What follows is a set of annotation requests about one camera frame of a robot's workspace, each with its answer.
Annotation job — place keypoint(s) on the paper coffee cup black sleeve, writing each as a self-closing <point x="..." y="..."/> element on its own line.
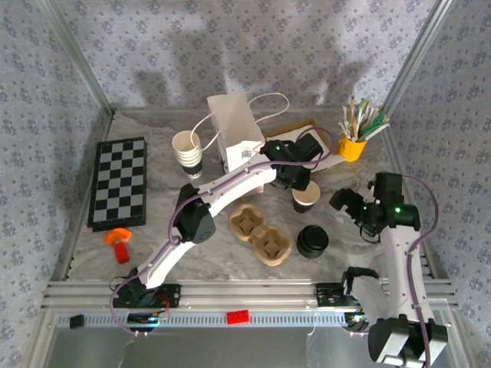
<point x="307" y="200"/>

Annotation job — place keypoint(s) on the brown cardboard cup carrier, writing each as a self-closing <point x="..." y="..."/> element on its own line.
<point x="245" y="226"/>

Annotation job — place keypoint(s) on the white paper takeout bag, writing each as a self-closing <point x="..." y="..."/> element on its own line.
<point x="234" y="122"/>

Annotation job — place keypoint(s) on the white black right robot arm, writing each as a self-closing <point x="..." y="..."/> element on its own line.
<point x="399" y="268"/>

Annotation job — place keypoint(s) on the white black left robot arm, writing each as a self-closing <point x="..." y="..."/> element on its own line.
<point x="238" y="184"/>

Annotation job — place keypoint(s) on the brown wooden tray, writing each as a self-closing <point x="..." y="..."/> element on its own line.
<point x="287" y="127"/>

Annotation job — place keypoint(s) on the yellow straw holder cup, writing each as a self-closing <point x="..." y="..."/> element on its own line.
<point x="353" y="151"/>

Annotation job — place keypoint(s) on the stack of black cup lids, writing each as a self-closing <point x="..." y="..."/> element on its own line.
<point x="312" y="241"/>

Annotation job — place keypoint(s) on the white wrapped straw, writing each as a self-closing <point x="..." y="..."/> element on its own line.
<point x="345" y="126"/>

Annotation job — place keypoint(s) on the wooden stirrer stick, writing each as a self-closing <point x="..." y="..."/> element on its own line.
<point x="351" y="111"/>

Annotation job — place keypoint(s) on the white green striped straw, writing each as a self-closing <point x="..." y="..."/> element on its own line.
<point x="363" y="105"/>

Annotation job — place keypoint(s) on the stack of white paper cups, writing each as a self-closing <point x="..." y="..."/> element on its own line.
<point x="186" y="147"/>

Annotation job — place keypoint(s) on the red toy brick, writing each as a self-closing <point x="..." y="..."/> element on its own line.
<point x="238" y="317"/>

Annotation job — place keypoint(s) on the black grey chessboard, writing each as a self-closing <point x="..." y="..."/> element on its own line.
<point x="119" y="184"/>

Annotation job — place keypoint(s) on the orange red plastic toy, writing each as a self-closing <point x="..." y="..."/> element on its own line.
<point x="120" y="245"/>

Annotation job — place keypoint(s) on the small black block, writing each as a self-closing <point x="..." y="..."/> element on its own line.
<point x="77" y="321"/>

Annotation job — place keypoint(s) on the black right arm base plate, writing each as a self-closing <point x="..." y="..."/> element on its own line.
<point x="326" y="295"/>

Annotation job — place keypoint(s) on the aluminium front rail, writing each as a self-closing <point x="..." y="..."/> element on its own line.
<point x="249" y="295"/>

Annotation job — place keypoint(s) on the aluminium frame post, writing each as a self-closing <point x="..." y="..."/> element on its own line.
<point x="92" y="76"/>
<point x="415" y="57"/>

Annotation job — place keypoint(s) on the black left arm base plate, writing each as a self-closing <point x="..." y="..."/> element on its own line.
<point x="172" y="295"/>

